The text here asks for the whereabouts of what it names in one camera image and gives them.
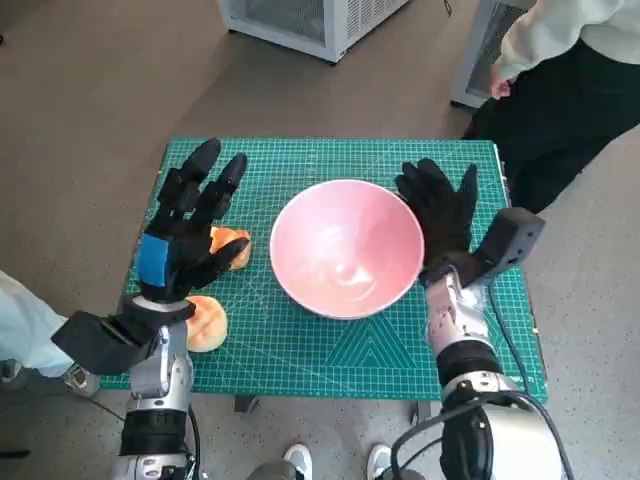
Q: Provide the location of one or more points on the person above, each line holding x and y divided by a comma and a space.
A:
25, 325

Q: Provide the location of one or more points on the green cutting mat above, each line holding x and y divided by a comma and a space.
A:
300, 340

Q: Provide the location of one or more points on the white shoe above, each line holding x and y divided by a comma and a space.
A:
298, 462
382, 462

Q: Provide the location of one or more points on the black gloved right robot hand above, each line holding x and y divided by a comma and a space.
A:
442, 220

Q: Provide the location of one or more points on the person's grey shoe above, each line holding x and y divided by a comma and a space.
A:
82, 380

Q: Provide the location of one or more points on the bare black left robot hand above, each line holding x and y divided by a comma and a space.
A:
185, 250

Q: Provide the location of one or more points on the round toy bread bun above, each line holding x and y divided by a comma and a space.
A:
210, 325

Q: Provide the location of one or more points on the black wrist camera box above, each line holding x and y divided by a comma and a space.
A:
95, 340
510, 240

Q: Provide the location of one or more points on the black table leg bracket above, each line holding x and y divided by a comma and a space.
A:
421, 415
246, 404

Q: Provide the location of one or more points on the white mesh cabinet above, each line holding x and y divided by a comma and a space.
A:
280, 25
475, 60

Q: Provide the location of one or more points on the long braided toy bread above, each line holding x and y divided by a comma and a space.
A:
225, 235

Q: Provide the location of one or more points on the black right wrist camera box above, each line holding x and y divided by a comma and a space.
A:
510, 240

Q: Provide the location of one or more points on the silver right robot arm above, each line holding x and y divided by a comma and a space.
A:
460, 325

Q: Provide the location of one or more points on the person's hand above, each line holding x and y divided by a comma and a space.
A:
500, 87

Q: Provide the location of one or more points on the pink bowl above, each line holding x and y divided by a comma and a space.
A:
345, 240

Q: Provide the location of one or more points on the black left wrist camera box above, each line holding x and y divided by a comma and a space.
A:
95, 340

